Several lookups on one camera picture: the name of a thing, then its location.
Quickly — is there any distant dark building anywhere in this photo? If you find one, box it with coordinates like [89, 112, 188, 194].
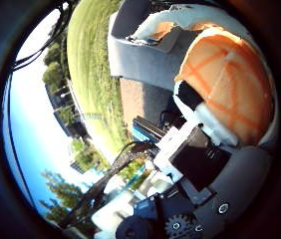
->
[45, 82, 89, 138]

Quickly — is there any grey plastic container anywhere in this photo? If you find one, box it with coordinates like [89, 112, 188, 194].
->
[108, 0, 188, 92]

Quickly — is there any blue striped panel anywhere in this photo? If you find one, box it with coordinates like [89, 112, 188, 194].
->
[132, 116, 166, 143]

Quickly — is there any black tripod pole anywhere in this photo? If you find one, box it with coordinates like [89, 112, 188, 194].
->
[60, 141, 155, 230]

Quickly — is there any black cable bundle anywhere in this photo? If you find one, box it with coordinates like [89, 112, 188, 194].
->
[12, 3, 73, 73]

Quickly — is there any orange plush toy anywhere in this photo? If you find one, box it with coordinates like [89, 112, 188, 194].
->
[173, 23, 279, 148]

